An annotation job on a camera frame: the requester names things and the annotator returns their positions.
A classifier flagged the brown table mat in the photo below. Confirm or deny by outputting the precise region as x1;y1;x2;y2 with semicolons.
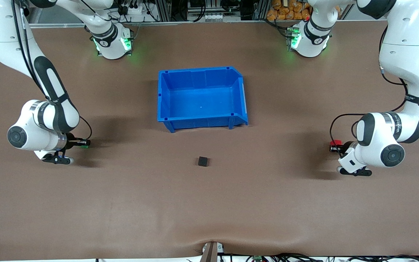
0;20;419;261

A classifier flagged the blue plastic storage bin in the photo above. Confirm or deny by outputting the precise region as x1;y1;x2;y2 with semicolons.
157;66;248;133

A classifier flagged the white power strip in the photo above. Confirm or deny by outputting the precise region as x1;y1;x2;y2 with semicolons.
121;5;143;16

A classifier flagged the orange snack bags pile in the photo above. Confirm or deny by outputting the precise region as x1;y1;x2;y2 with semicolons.
267;0;314;21

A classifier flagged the metal table clamp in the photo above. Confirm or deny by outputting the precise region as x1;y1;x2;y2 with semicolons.
201;241;225;262

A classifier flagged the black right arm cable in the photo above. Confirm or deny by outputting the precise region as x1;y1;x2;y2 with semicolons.
11;0;93;140

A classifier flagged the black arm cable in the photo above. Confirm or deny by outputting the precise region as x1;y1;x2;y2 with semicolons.
11;0;93;140
330;25;419;146

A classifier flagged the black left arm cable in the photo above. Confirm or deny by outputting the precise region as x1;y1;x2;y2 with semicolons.
330;25;419;146

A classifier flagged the black cable bundle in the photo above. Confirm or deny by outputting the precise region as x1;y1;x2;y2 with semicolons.
246;253;419;262

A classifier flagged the aluminium table edge rail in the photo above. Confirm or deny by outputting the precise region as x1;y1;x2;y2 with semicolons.
28;20;377;27

